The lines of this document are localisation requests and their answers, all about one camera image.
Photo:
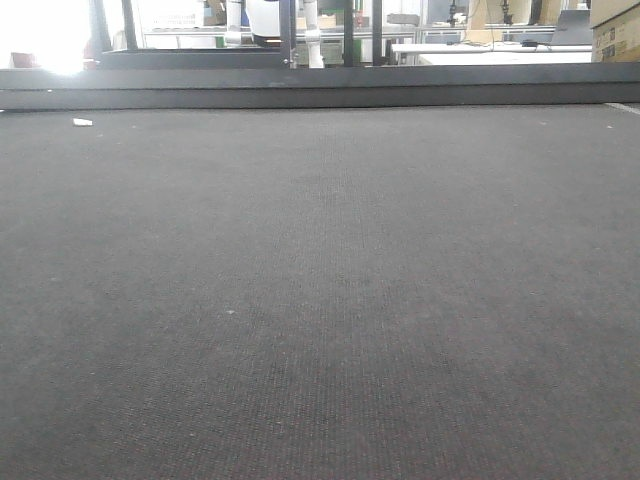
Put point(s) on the black metal frame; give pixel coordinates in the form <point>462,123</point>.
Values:
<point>163,35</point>

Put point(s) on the white background table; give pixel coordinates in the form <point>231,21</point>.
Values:
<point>490,54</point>

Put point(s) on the black table edge rail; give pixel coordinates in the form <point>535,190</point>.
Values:
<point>363,87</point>

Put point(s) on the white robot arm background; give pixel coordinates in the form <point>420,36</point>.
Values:
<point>313,34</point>

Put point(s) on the cardboard box right background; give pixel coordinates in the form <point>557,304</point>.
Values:
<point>615,28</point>

